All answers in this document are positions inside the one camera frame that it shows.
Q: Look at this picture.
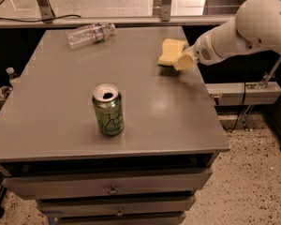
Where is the grey shelf at right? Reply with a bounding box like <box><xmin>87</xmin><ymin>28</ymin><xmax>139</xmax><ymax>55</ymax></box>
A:
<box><xmin>206</xmin><ymin>82</ymin><xmax>281</xmax><ymax>106</ymax></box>

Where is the black cable on rail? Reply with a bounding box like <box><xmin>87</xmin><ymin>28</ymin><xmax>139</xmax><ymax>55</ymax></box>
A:
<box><xmin>0</xmin><ymin>14</ymin><xmax>82</xmax><ymax>24</ymax></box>

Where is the clear plastic water bottle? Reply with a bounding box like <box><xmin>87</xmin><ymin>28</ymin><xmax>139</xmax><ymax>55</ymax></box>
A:
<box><xmin>67</xmin><ymin>22</ymin><xmax>115</xmax><ymax>49</ymax></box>

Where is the grey drawer cabinet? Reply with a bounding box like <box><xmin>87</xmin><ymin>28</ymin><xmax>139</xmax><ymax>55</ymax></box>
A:
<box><xmin>0</xmin><ymin>27</ymin><xmax>229</xmax><ymax>225</ymax></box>

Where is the grey drawer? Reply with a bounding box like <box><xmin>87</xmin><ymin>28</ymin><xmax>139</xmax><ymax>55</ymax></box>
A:
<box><xmin>3</xmin><ymin>168</ymin><xmax>212</xmax><ymax>200</ymax></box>
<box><xmin>37</xmin><ymin>195</ymin><xmax>195</xmax><ymax>218</ymax></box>
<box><xmin>58</xmin><ymin>212</ymin><xmax>185</xmax><ymax>225</ymax></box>

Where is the small bottle at left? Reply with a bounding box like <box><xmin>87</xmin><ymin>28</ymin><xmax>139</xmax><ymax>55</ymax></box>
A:
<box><xmin>6</xmin><ymin>67</ymin><xmax>20</xmax><ymax>87</ymax></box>

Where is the middle grey drawer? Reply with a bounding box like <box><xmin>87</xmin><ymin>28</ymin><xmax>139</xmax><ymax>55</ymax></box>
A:
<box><xmin>37</xmin><ymin>195</ymin><xmax>195</xmax><ymax>218</ymax></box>

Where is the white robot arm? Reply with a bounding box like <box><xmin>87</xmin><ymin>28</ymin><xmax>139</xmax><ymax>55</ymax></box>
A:
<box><xmin>173</xmin><ymin>0</ymin><xmax>281</xmax><ymax>70</ymax></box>

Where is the top grey drawer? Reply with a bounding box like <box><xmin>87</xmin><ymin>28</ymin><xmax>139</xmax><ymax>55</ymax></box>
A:
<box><xmin>3</xmin><ymin>168</ymin><xmax>212</xmax><ymax>200</ymax></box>

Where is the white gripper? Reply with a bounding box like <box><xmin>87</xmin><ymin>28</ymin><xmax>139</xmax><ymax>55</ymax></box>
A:
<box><xmin>172</xmin><ymin>31</ymin><xmax>223</xmax><ymax>70</ymax></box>

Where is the metal frame rail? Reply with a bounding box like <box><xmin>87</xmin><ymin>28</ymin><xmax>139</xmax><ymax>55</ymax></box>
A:
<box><xmin>0</xmin><ymin>14</ymin><xmax>235</xmax><ymax>29</ymax></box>

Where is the yellow sponge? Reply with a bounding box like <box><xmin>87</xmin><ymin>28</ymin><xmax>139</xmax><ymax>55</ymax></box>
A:
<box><xmin>158</xmin><ymin>38</ymin><xmax>187</xmax><ymax>67</ymax></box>

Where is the black hanging cable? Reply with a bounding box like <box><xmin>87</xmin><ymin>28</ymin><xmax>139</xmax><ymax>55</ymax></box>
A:
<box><xmin>223</xmin><ymin>82</ymin><xmax>248</xmax><ymax>133</ymax></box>

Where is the green soda can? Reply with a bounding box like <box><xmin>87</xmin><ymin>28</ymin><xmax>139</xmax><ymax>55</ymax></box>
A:
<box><xmin>92</xmin><ymin>83</ymin><xmax>124</xmax><ymax>136</ymax></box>

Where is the bottom grey drawer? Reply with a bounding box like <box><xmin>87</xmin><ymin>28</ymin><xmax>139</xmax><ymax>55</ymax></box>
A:
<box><xmin>58</xmin><ymin>212</ymin><xmax>185</xmax><ymax>225</ymax></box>

